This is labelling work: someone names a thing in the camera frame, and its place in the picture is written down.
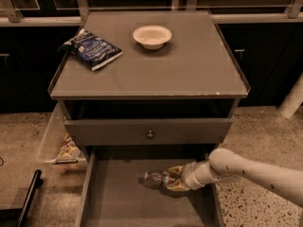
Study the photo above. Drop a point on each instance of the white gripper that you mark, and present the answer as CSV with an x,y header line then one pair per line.
x,y
188,175

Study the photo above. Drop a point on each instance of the clear plastic water bottle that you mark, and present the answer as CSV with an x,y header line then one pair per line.
x,y
158,178

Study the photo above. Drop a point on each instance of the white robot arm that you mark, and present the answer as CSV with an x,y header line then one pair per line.
x,y
224,165

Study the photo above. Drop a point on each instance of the grey top drawer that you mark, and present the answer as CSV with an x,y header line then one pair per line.
x,y
180,131

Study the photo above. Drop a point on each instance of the round metal drawer knob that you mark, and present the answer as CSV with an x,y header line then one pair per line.
x,y
150,135

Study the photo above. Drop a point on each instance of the open grey middle drawer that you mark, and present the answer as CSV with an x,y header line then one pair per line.
x,y
115,194

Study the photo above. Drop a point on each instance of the grey drawer cabinet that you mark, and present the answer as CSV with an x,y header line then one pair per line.
x,y
193,75

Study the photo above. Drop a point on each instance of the snack bags in bin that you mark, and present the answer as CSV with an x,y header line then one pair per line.
x,y
68,149

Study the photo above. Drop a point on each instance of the clear plastic storage bin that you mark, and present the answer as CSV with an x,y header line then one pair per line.
x,y
52,140

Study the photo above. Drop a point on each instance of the black bar on floor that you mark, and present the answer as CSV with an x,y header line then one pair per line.
x,y
35,183

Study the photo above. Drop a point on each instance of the white paper bowl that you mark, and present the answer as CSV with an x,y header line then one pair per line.
x,y
152,37

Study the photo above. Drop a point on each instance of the blue chip bag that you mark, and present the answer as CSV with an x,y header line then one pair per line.
x,y
92,49

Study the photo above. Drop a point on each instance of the white cylindrical post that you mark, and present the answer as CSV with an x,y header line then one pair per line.
x,y
293,100

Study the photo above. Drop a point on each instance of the metal railing frame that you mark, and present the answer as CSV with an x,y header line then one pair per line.
x,y
76,12

